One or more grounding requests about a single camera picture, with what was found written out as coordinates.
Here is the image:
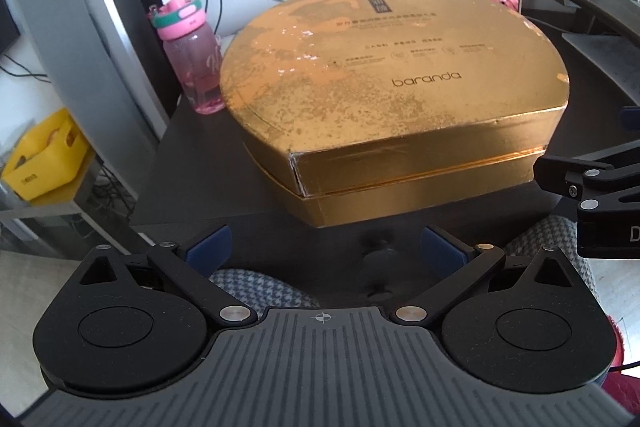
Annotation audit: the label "black charger cable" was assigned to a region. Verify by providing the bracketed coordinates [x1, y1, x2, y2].
[196, 0, 224, 38]

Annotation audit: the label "black monitor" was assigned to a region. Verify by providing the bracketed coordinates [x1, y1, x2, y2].
[0, 0, 21, 56]

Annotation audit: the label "pink water bottle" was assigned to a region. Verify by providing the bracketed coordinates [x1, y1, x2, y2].
[147, 0, 227, 116]

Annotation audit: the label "black desk shelf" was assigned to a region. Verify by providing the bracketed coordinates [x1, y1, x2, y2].
[522, 0, 640, 108]

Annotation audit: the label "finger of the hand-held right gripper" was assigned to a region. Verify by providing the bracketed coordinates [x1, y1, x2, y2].
[533, 145, 640, 224]
[620, 105, 640, 134]

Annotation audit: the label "person's leg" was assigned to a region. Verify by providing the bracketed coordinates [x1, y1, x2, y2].
[209, 269, 319, 309]
[501, 214, 599, 309]

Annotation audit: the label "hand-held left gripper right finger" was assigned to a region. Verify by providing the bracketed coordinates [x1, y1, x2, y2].
[390, 226, 574, 326]

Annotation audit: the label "yellow plastic box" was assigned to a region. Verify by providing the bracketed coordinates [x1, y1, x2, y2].
[0, 108, 91, 202]

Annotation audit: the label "grey metal shelf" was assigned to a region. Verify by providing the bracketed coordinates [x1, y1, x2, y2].
[0, 151, 139, 259]

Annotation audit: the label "black desktop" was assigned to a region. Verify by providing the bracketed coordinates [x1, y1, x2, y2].
[128, 4, 640, 308]

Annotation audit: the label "grey computer tower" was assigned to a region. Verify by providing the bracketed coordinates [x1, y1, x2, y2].
[7, 0, 172, 198]

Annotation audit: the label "person's left leg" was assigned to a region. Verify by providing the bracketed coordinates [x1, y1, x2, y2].
[209, 269, 319, 309]

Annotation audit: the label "gold baranda gift box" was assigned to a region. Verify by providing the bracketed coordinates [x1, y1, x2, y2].
[218, 0, 571, 198]

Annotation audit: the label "tangled black cables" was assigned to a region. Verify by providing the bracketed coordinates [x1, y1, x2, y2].
[74, 166, 137, 220]

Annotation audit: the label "person's right leg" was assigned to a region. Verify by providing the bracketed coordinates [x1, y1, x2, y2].
[501, 214, 599, 309]

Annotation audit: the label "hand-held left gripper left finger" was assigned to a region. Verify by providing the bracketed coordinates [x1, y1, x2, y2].
[79, 224, 252, 326]

